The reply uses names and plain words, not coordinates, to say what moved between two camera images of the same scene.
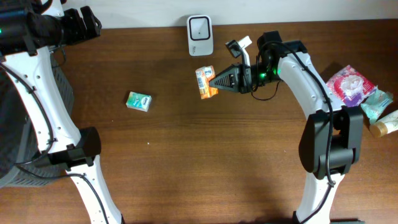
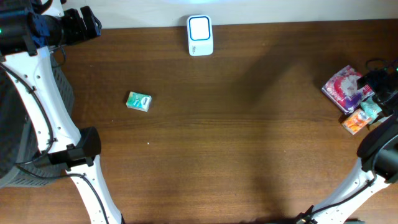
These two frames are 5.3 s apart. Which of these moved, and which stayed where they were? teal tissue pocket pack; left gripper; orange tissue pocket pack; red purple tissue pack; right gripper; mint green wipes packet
Moved: right gripper; orange tissue pocket pack
Stayed: teal tissue pocket pack; red purple tissue pack; mint green wipes packet; left gripper
